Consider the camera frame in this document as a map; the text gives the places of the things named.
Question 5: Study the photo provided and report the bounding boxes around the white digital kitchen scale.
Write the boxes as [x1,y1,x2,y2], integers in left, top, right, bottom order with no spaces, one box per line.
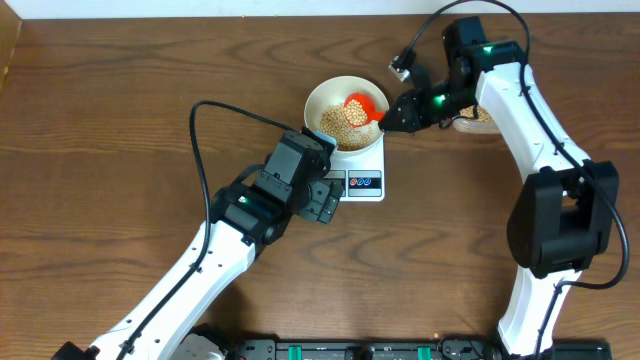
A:
[325,137,385,202]

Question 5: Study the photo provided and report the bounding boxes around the right black cable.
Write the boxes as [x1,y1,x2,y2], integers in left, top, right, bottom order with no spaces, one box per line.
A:
[394,0,631,359]

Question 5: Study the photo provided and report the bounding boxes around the clear plastic container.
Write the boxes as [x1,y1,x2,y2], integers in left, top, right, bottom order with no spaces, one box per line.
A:
[453,113,500,135]

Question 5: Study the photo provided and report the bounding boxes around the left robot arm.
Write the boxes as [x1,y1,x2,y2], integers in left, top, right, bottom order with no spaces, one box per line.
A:
[54,128,342,359]

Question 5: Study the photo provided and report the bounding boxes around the soybeans in container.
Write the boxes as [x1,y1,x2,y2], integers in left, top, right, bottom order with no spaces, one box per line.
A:
[460,105,493,123]

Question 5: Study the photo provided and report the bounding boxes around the left black cable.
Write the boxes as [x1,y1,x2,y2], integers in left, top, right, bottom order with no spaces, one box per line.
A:
[114,99,296,360]

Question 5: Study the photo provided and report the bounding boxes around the soybeans in bowl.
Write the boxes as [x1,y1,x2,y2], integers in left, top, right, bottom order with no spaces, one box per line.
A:
[319,104,373,151]

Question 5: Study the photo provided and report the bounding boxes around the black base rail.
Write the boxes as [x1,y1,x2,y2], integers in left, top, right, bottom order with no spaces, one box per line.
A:
[229,338,613,360]

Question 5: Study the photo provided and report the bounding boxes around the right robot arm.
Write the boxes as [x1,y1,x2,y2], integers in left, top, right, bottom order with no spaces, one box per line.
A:
[379,17,630,359]

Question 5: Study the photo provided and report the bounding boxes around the small black cable loop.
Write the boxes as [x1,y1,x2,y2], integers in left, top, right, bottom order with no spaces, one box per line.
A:
[437,333,496,360]

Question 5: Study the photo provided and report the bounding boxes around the white round bowl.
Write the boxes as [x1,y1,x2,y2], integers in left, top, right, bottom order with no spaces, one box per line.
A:
[304,76,389,155]

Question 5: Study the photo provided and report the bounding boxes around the red plastic measuring scoop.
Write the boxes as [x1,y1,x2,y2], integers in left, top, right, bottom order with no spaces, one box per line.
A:
[343,93,385,128]

